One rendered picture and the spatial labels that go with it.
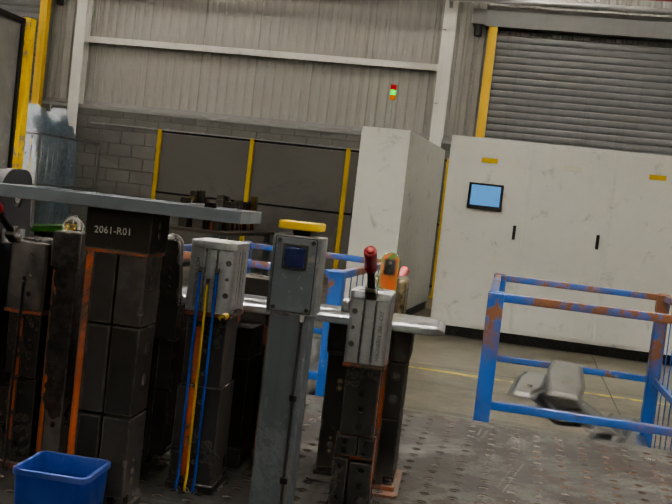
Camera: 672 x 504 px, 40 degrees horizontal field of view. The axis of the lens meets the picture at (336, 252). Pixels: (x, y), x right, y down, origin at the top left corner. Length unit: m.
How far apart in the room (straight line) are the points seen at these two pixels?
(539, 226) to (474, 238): 0.64
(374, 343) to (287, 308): 0.21
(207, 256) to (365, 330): 0.28
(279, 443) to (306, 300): 0.21
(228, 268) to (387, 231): 7.95
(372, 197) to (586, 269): 2.22
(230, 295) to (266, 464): 0.29
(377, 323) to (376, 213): 7.99
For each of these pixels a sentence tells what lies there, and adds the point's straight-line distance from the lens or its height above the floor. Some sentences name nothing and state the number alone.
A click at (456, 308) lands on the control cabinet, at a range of 9.41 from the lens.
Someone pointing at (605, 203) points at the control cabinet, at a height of 1.48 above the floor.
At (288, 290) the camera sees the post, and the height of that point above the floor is 1.06.
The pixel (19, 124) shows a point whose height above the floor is 1.42.
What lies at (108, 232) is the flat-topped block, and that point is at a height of 1.11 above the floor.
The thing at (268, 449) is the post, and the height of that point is 0.83.
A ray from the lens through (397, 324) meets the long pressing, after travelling 1.58.
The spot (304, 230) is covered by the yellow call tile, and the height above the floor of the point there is 1.15.
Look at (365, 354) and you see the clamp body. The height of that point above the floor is 0.96.
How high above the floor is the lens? 1.19
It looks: 3 degrees down
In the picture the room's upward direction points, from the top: 6 degrees clockwise
